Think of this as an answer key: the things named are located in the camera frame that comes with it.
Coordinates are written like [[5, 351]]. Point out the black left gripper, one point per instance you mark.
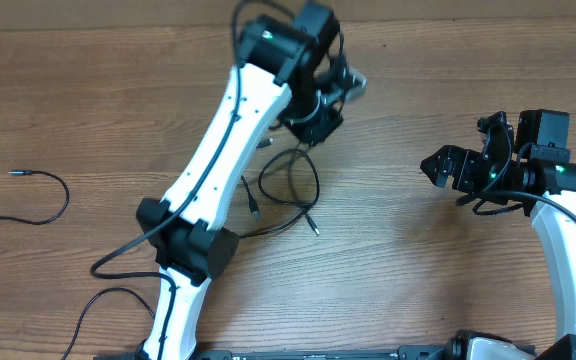
[[330, 120]]

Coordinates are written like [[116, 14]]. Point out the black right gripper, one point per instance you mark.
[[445, 158]]

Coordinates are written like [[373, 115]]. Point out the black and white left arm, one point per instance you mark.
[[273, 78]]

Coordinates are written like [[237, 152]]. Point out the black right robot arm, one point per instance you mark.
[[525, 168]]

